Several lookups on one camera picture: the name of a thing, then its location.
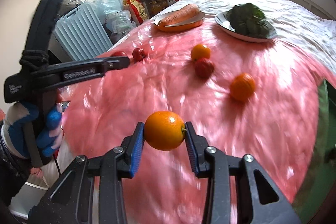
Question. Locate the pink plastic sheet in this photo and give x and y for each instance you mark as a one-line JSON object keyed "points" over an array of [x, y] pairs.
{"points": [[278, 124]]}

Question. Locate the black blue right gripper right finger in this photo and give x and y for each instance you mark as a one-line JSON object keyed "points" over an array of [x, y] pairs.
{"points": [[259, 199]]}

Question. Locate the green leafy vegetable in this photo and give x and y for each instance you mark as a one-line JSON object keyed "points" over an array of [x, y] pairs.
{"points": [[246, 11]]}

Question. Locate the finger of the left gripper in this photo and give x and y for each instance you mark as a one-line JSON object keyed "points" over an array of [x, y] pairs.
{"points": [[79, 71]]}

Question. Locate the white plate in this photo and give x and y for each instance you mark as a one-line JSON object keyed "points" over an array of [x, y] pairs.
{"points": [[254, 31]]}

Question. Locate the smooth orange fruit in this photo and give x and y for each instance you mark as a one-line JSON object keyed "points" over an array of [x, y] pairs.
{"points": [[164, 130]]}

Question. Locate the orange carrot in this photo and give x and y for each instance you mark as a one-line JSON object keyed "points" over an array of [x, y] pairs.
{"points": [[179, 16]]}

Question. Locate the white floral bed quilt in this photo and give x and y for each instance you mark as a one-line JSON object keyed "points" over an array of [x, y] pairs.
{"points": [[304, 41]]}

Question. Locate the blue white gloved hand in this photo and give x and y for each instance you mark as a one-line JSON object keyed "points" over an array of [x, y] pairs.
{"points": [[47, 132]]}

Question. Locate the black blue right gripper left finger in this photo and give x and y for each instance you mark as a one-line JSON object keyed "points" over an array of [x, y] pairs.
{"points": [[70, 199]]}

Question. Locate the green cardboard box tray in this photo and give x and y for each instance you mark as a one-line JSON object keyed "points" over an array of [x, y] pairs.
{"points": [[315, 200]]}

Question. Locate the light blue ribbed suitcase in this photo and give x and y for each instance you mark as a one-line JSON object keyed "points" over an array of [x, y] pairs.
{"points": [[79, 35]]}

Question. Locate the translucent plastic bag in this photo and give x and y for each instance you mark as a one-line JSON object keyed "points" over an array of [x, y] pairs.
{"points": [[115, 20]]}

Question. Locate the small orange mandarin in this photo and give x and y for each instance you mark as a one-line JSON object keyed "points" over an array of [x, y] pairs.
{"points": [[200, 51]]}

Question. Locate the small red cherry tomato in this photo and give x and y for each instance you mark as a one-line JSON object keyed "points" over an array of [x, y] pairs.
{"points": [[138, 54]]}

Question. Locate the red yellow snack package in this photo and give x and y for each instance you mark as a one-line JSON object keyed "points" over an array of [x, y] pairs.
{"points": [[137, 10]]}

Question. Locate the orange tangerine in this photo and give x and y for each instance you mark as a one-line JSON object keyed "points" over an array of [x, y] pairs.
{"points": [[242, 87]]}

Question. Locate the orange rimmed plate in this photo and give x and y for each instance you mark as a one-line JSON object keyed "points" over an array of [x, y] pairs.
{"points": [[182, 26]]}

